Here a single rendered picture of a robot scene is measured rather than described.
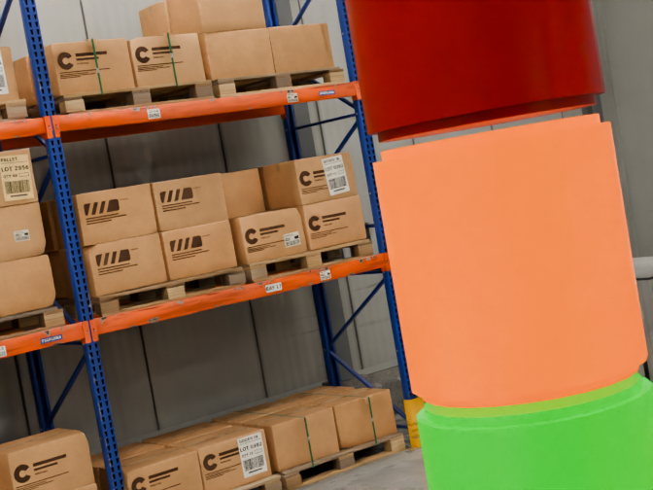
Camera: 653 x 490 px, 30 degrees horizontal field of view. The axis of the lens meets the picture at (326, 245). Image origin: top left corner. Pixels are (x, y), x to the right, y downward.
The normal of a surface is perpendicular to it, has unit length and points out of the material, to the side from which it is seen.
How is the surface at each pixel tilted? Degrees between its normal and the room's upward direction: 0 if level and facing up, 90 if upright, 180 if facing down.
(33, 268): 88
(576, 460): 90
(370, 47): 90
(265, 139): 90
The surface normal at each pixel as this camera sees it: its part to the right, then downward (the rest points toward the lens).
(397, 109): -0.74, 0.16
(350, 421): 0.57, -0.06
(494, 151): -0.06, 0.07
